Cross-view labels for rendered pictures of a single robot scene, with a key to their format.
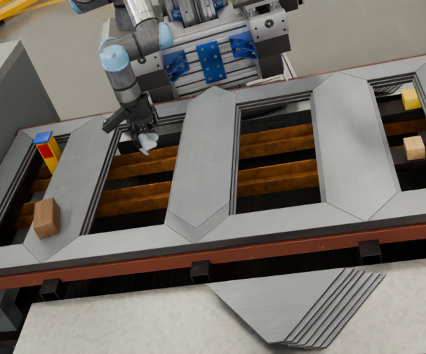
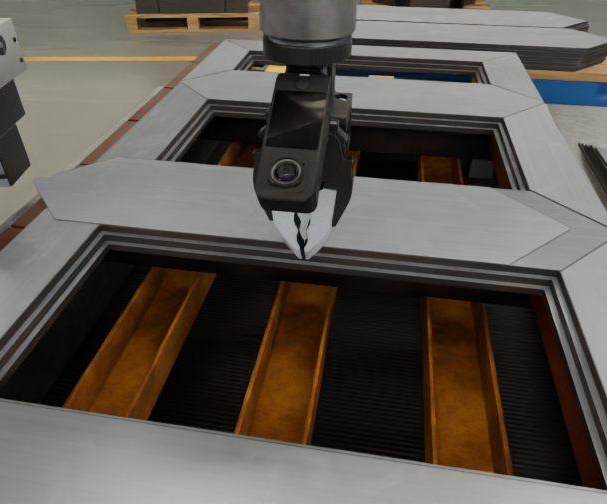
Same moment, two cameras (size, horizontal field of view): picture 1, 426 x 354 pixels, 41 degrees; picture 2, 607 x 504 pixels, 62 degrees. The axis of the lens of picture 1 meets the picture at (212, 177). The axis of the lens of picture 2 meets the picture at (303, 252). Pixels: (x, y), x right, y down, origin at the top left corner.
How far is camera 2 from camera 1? 1.80 m
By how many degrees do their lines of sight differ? 72
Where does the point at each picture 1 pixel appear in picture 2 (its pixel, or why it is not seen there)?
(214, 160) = not seen: hidden behind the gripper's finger
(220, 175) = (404, 191)
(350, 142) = (373, 92)
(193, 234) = (589, 232)
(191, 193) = (452, 229)
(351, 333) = not seen: outside the picture
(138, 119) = (343, 108)
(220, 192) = (459, 195)
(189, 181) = (407, 229)
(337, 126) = not seen: hidden behind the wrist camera
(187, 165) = (341, 231)
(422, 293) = (601, 132)
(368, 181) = (465, 93)
